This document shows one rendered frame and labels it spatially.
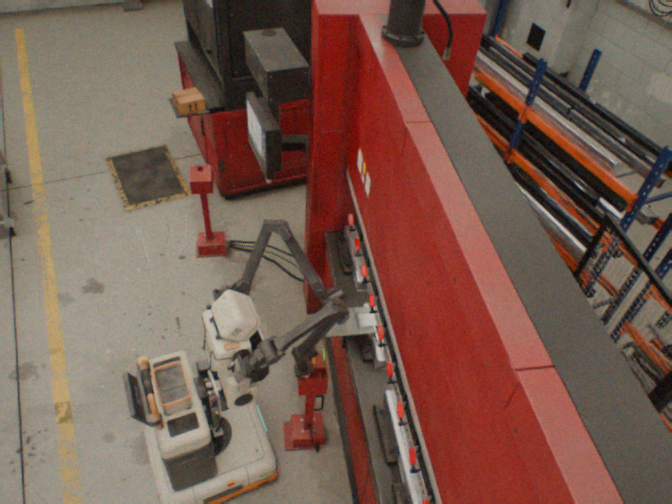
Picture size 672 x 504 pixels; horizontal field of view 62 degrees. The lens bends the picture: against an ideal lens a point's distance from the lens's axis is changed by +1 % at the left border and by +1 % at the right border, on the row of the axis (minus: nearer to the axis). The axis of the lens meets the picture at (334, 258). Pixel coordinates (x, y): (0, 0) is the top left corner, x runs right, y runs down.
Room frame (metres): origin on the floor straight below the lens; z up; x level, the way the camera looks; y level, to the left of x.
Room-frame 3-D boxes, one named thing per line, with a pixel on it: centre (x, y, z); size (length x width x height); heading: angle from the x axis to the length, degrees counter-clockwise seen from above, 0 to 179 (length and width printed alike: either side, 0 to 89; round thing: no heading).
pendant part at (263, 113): (2.94, 0.51, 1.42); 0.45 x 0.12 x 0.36; 24
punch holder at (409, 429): (1.14, -0.41, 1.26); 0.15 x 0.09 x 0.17; 12
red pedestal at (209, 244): (3.30, 1.06, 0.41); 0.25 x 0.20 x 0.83; 102
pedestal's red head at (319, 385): (1.69, 0.07, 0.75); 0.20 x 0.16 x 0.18; 10
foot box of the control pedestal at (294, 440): (1.69, 0.10, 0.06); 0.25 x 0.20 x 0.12; 100
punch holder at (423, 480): (0.94, -0.45, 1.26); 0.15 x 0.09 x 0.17; 12
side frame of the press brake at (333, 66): (2.89, -0.21, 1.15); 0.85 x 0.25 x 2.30; 102
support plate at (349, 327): (1.86, -0.10, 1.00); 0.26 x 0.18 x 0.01; 102
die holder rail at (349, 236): (2.43, -0.13, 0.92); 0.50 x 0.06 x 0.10; 12
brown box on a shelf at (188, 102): (3.91, 1.28, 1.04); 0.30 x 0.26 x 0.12; 27
